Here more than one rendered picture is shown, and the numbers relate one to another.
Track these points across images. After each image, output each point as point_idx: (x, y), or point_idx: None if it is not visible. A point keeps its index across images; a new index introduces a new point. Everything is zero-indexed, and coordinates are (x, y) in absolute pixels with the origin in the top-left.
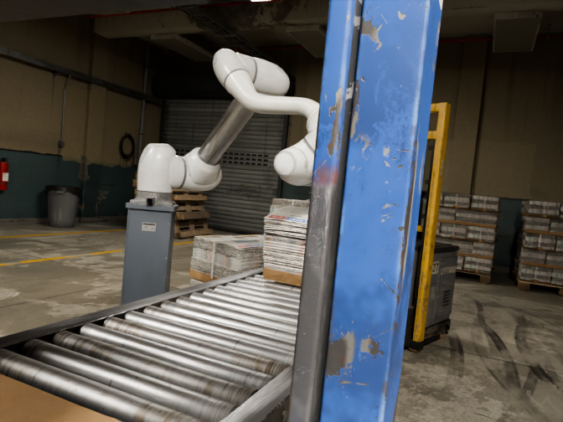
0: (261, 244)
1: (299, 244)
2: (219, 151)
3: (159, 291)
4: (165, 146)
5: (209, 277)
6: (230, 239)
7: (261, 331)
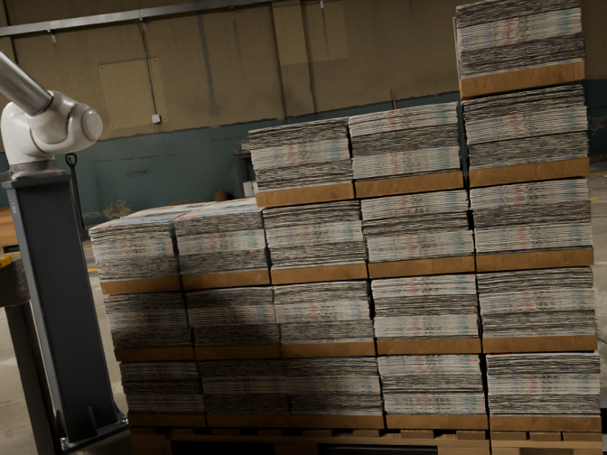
0: (154, 218)
1: None
2: (10, 97)
3: (34, 285)
4: (8, 106)
5: None
6: (165, 210)
7: None
